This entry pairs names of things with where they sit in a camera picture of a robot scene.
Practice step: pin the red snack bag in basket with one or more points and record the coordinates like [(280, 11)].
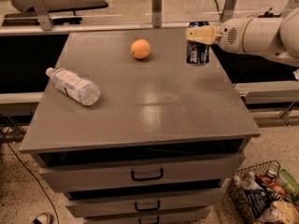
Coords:
[(270, 184)]

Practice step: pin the grey drawer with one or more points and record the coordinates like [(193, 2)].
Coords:
[(141, 173), (145, 203), (189, 214)]

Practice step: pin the shoe at bottom edge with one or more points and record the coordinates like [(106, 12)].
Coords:
[(44, 218)]

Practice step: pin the small clear bottle in basket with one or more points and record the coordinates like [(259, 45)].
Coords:
[(248, 182)]

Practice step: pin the blue pepsi can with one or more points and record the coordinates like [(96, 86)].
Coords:
[(197, 48)]

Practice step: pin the green bottle in basket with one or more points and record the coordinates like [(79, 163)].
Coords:
[(290, 185)]

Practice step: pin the grey drawer cabinet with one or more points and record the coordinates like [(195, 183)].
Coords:
[(155, 108)]

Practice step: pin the middle metal bracket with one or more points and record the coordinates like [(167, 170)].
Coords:
[(156, 13)]

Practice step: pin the orange fruit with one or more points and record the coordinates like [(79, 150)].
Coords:
[(140, 49)]

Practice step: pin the bottom grey drawer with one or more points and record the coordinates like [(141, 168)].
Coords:
[(189, 214)]

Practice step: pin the blue snack bag in basket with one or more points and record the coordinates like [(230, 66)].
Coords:
[(258, 200)]

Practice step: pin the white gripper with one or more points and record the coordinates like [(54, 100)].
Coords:
[(230, 36)]

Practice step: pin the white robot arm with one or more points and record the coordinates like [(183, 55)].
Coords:
[(275, 39)]

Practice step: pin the metal bracket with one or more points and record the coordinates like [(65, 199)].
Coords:
[(228, 10), (43, 17), (156, 13)]

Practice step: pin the clear plastic water bottle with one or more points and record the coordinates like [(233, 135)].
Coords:
[(73, 85)]

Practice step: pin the wire basket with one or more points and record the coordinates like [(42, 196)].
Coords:
[(237, 194)]

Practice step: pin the left metal bracket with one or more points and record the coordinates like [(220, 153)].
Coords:
[(43, 17)]

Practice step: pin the top grey drawer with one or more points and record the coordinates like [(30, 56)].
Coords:
[(141, 173)]

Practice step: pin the yellow bag in basket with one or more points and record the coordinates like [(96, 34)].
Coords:
[(289, 213)]

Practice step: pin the middle grey drawer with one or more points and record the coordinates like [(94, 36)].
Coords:
[(145, 203)]

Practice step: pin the black background bench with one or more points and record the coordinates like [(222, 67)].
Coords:
[(60, 11)]

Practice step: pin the metal rail barrier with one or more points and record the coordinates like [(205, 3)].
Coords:
[(79, 28)]

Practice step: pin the right metal bracket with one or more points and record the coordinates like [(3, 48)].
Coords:
[(228, 10)]

